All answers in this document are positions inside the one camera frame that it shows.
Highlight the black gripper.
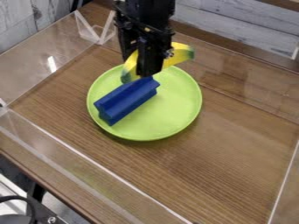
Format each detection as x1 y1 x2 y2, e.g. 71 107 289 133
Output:
114 0 175 77

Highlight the yellow toy banana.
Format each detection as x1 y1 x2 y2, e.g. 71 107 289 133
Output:
121 42 195 84

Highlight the green round plate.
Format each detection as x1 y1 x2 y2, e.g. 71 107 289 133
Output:
87 66 202 141

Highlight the blue plastic block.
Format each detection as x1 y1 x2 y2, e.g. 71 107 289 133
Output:
94 77 161 126

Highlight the black chair part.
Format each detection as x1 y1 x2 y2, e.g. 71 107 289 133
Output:
0 195 68 224

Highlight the clear acrylic triangular bracket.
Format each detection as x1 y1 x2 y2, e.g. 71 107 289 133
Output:
74 10 118 46

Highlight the clear acrylic front wall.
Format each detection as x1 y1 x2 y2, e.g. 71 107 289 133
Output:
0 99 193 224

